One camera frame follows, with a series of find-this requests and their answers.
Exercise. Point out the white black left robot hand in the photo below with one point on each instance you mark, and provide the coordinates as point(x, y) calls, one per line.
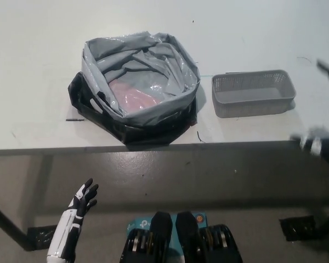
point(80, 201)

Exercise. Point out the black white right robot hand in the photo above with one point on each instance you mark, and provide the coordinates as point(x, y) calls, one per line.
point(314, 142)

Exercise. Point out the grey perforated rectangular basket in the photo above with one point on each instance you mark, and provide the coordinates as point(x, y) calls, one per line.
point(249, 109)

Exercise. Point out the black bin with grey liner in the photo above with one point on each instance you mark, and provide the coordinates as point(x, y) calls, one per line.
point(153, 115)

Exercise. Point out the black floor tape patch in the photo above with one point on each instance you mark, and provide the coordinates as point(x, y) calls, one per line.
point(297, 228)
point(41, 237)

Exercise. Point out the teal printed box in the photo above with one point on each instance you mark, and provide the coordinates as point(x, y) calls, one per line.
point(138, 223)

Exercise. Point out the short black tape strip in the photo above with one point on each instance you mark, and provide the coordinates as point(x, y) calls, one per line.
point(75, 119)

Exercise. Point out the thin black thread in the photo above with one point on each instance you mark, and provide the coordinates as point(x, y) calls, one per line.
point(304, 58)
point(199, 136)

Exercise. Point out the pink soft packet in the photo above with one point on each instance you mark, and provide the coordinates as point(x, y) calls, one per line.
point(131, 98)

